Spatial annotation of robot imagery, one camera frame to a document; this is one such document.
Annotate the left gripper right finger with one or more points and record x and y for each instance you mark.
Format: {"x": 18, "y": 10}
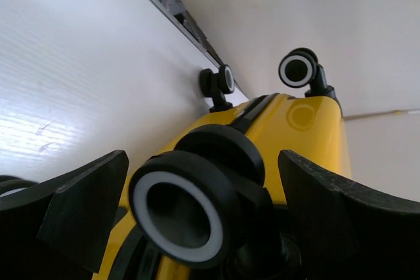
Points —
{"x": 346, "y": 230}

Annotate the yellow Pikachu suitcase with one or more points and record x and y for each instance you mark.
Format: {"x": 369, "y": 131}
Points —
{"x": 210, "y": 204}

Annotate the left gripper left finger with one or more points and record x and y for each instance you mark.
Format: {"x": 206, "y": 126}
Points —
{"x": 59, "y": 228}

